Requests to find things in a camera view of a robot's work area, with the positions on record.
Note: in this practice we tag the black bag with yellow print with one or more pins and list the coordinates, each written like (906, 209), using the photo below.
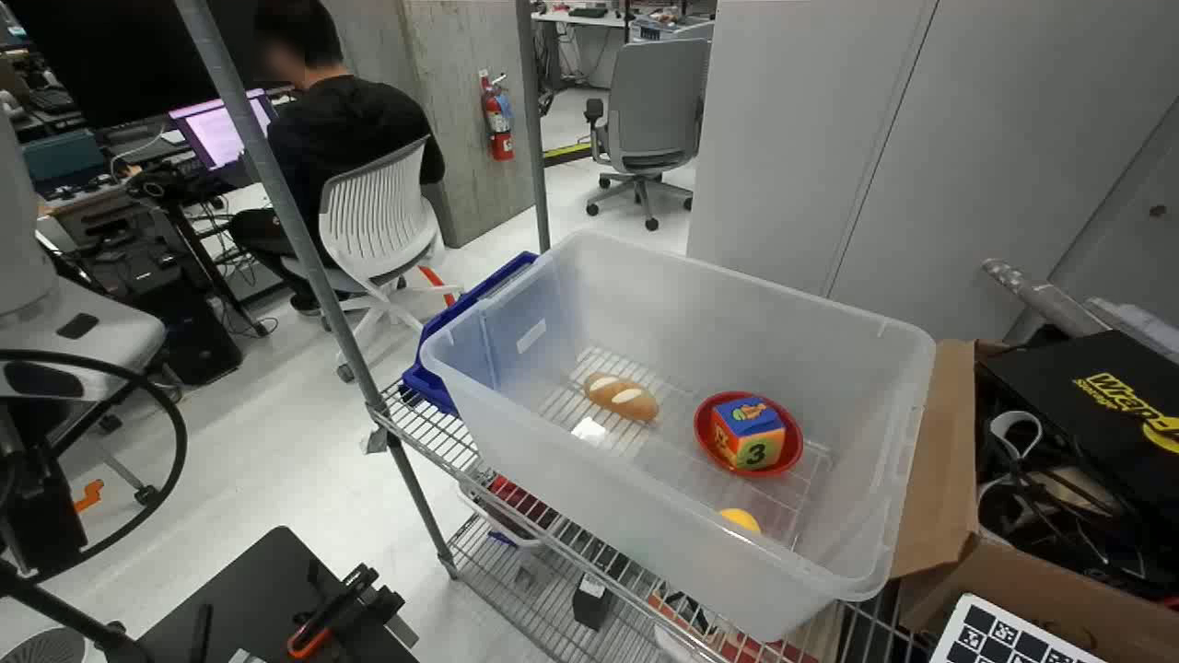
(1113, 402)

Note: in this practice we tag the grey office chair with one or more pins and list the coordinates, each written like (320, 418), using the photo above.
(645, 124)

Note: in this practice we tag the person in black shirt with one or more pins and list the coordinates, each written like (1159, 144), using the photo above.
(337, 120)

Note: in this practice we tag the wire shelving cart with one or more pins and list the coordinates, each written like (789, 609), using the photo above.
(586, 602)

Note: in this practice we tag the black clamp with orange handle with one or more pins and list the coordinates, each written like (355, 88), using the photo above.
(358, 596)

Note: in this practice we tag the colourful number cube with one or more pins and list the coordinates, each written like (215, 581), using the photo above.
(751, 434)

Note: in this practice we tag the brown toy bread loaf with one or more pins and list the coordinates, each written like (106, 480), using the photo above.
(619, 395)

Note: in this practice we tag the red fire extinguisher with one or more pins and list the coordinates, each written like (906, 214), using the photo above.
(497, 117)

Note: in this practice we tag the grey metal pole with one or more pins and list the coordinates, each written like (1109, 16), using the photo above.
(261, 156)

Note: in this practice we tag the black white marker board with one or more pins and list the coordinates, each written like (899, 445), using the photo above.
(983, 630)

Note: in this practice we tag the cardboard box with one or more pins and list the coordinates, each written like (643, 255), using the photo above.
(947, 553)

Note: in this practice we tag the laptop with pink screen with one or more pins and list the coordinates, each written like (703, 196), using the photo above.
(212, 135)

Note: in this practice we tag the yellow ball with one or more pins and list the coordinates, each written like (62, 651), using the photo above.
(741, 520)

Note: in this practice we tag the clear plastic storage bin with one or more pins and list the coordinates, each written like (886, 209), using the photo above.
(683, 328)

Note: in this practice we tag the white mesh office chair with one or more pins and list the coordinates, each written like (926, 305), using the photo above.
(381, 230)

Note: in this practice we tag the red plastic bowl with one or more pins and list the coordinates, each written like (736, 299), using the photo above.
(789, 456)

